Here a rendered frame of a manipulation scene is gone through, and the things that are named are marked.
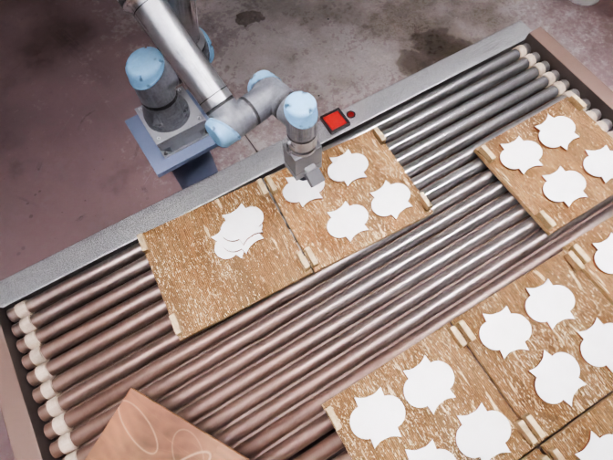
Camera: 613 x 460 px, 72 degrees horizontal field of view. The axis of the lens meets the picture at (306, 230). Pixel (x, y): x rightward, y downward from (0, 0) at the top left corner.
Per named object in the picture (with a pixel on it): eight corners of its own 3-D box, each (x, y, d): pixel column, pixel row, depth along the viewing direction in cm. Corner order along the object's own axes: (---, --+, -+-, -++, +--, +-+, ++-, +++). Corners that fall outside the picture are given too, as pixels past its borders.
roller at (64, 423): (50, 423, 113) (39, 423, 108) (586, 113, 149) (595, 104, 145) (57, 440, 111) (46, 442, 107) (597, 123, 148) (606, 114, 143)
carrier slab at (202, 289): (139, 236, 128) (137, 235, 127) (261, 181, 135) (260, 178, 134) (181, 341, 116) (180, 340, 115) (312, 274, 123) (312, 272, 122)
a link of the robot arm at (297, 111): (299, 81, 97) (325, 102, 94) (300, 111, 107) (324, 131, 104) (274, 100, 95) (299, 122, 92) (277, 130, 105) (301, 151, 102)
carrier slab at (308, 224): (264, 180, 135) (263, 177, 134) (374, 130, 142) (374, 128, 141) (315, 273, 123) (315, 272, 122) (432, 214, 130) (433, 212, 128)
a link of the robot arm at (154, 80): (130, 93, 133) (112, 59, 121) (165, 70, 137) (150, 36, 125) (152, 114, 129) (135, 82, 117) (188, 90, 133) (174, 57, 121)
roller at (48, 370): (34, 371, 118) (23, 371, 113) (555, 85, 154) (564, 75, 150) (39, 388, 116) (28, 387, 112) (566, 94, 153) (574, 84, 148)
